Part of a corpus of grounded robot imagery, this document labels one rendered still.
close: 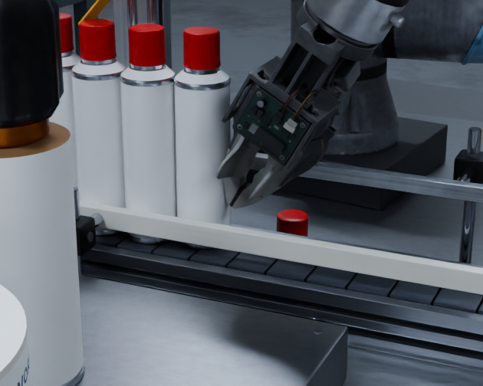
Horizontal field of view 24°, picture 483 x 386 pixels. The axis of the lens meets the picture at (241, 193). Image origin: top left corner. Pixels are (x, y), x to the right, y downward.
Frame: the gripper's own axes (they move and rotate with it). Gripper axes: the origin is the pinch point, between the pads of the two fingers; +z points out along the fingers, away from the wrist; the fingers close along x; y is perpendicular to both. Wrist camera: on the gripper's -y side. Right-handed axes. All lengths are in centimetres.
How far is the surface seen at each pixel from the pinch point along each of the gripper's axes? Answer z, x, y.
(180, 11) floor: 201, -161, -471
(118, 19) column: -1.2, -22.7, -11.8
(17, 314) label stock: -10.6, 0.1, 43.8
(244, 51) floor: 166, -100, -399
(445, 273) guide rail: -8.2, 19.2, 4.8
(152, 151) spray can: 0.3, -8.6, 3.0
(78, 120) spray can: 2.3, -16.3, 3.2
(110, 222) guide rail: 8.4, -8.4, 4.7
